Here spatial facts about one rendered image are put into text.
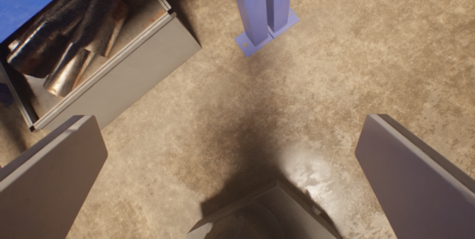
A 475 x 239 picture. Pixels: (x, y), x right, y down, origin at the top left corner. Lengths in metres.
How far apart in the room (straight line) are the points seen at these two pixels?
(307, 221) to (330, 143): 0.28
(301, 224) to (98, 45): 0.73
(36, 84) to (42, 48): 0.12
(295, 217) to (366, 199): 0.30
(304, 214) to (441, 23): 0.79
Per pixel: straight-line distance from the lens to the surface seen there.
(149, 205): 1.00
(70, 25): 0.84
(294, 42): 0.92
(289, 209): 0.71
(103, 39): 0.76
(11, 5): 0.40
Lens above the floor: 0.85
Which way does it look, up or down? 79 degrees down
